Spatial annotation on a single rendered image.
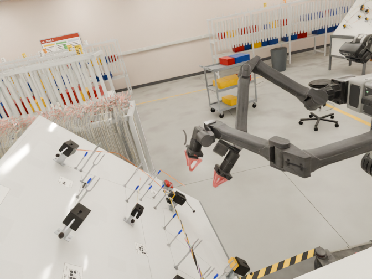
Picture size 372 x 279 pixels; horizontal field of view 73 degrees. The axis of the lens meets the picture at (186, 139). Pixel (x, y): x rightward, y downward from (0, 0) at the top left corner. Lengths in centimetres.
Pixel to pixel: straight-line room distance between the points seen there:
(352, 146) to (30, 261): 94
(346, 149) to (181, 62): 842
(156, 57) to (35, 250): 856
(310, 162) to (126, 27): 848
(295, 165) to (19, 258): 78
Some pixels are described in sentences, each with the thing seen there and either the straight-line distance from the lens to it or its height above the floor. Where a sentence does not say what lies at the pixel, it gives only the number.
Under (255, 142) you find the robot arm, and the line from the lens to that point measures 96.
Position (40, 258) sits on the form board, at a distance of 73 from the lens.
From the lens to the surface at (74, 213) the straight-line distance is 73.
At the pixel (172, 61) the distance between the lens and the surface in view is 911.
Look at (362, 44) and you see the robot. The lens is 114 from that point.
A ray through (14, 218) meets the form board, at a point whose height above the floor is 156.
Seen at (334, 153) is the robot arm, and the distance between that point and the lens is 91.
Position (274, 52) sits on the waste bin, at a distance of 788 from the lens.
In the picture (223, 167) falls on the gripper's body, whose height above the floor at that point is 126.
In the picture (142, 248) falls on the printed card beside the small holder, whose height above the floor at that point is 126.
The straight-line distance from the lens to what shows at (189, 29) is 909.
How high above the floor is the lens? 193
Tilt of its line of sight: 26 degrees down
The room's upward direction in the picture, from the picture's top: 12 degrees counter-clockwise
